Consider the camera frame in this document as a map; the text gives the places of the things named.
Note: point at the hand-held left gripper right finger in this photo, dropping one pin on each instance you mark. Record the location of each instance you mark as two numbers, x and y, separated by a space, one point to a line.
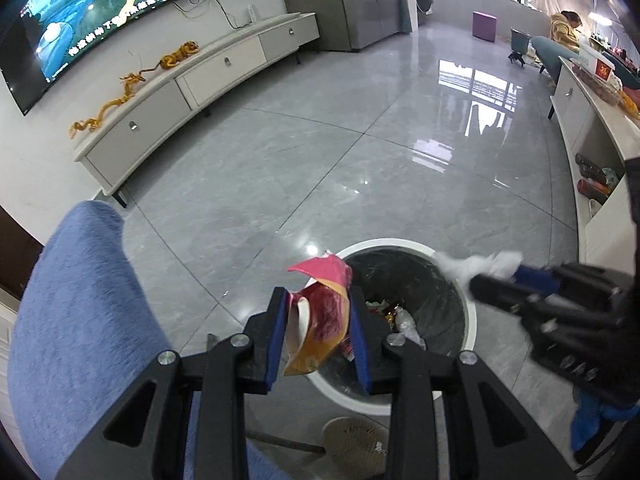
361 350

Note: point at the purple stool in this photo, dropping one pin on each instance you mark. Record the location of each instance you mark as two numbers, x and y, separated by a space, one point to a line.
485 26

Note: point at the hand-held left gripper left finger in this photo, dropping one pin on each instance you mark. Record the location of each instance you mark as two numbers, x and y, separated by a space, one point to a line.
278 345

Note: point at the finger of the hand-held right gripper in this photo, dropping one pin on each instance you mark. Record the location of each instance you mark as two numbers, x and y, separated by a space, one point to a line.
500 292
537 277

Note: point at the white tissue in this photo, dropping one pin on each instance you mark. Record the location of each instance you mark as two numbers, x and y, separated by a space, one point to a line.
480 264

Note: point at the pink and orange packet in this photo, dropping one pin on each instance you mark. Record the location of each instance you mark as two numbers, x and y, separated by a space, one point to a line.
325 320

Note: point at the white sideboard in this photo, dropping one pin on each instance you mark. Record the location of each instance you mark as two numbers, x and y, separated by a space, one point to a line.
570 110

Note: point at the grey chair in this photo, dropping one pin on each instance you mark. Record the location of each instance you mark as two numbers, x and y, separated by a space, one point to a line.
520 42

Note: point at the blue fluffy rug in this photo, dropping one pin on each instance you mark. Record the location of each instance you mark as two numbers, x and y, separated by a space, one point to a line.
75 310

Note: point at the grey refrigerator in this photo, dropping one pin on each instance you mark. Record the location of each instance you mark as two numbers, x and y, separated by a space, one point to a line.
365 0

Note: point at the white television cabinet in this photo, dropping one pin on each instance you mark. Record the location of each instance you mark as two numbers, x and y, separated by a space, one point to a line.
150 110

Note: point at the white trash bin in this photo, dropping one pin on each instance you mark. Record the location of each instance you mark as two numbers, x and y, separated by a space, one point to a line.
430 280

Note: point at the pile of mixed wrappers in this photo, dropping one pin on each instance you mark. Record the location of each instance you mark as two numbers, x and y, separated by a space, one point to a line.
405 327

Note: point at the small white router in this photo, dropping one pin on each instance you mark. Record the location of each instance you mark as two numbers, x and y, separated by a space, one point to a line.
251 14

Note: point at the golden tiger figurine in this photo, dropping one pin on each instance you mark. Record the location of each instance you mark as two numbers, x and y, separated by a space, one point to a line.
177 57

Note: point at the wall television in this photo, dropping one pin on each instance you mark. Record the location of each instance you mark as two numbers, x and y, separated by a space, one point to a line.
100 15

